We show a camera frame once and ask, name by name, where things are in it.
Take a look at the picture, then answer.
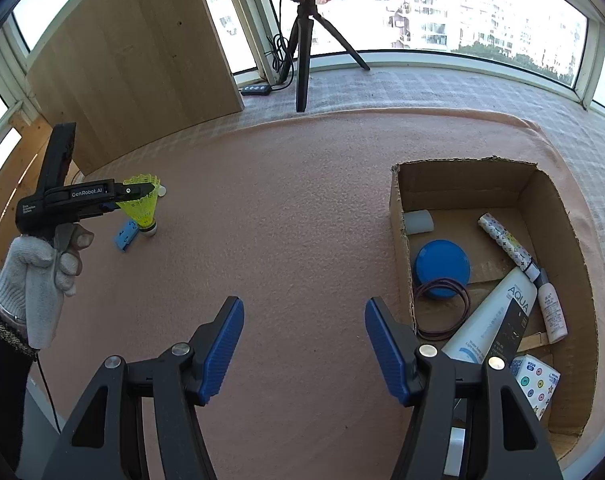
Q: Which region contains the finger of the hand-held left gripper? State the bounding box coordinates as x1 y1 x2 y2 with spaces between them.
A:
77 201 119 219
113 181 158 202

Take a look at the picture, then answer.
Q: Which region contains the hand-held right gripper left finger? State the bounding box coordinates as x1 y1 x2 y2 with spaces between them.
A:
41 296 246 480

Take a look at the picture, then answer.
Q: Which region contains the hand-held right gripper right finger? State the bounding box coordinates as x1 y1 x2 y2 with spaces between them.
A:
365 296 565 480

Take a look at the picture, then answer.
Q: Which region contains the yellow shuttlecock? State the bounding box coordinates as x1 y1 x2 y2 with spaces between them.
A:
115 174 162 237

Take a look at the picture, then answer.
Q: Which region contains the brown hair tie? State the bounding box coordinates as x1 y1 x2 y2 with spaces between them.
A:
415 277 472 343

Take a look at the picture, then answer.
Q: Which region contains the blue round lid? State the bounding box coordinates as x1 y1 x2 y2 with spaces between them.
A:
415 240 472 300

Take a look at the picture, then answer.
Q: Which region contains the white sunscreen tube blue cap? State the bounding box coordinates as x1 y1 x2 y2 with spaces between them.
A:
441 266 539 366

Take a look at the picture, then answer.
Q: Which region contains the black card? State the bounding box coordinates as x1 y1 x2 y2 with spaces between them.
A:
489 300 530 361

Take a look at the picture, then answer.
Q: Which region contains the translucent white cap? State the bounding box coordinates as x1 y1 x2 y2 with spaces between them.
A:
402 209 435 236

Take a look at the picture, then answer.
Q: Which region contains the wooden clothespin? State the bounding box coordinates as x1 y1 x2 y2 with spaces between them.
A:
517 332 550 354

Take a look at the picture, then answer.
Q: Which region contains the patterned tissue pack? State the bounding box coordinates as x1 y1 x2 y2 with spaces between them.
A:
509 355 562 421

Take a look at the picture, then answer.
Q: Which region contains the patterned white tube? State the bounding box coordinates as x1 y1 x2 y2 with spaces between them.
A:
478 212 542 283

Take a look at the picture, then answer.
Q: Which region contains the small pink bottle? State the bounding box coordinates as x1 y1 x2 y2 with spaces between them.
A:
536 269 568 345

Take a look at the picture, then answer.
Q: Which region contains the cardboard box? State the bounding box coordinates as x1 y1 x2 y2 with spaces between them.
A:
388 157 600 438

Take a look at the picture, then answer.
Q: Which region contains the person's left forearm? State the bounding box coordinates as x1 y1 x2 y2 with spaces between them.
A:
0 300 38 476

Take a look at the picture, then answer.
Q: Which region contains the person's left hand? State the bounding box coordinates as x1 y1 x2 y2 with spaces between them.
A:
0 225 94 350

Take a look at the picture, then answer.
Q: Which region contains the blue plastic clip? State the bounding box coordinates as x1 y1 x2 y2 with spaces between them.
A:
115 220 139 252

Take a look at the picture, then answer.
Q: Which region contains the slatted wooden panel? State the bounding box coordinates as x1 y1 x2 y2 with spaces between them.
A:
0 110 53 266

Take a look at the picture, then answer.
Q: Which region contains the large wooden board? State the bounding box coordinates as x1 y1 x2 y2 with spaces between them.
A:
26 0 246 176

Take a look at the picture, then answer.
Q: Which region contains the pink blanket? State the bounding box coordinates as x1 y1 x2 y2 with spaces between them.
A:
27 107 605 480

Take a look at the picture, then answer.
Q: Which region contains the black tripod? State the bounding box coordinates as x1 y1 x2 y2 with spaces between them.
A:
282 0 372 113

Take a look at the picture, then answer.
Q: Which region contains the checked cloth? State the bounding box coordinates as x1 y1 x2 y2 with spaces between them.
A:
237 60 605 241

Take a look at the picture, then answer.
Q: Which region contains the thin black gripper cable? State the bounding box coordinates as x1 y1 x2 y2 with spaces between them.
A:
34 349 64 433

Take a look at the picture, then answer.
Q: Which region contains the black ring light cable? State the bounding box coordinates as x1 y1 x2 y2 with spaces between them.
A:
265 0 297 92

